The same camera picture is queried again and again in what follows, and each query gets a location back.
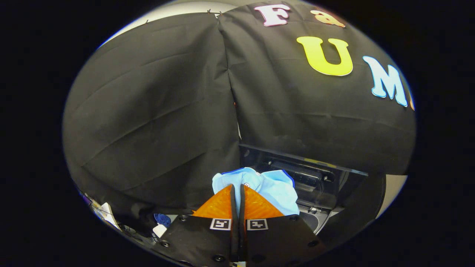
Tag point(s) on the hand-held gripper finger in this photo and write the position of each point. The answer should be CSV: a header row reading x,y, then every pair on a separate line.
x,y
242,207
234,207

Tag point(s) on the light blue polo shirt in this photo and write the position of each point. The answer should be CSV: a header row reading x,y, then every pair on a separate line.
x,y
274,189

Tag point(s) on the small blue object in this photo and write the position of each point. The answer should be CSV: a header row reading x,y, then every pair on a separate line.
x,y
162,219

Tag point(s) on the small white box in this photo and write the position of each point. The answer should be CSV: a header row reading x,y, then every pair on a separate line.
x,y
159,230

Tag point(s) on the black backdrop cloth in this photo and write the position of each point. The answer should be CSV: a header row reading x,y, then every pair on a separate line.
x,y
148,111

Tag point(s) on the grey cabinet with dark top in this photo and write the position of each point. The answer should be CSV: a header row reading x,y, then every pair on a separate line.
x,y
393,193

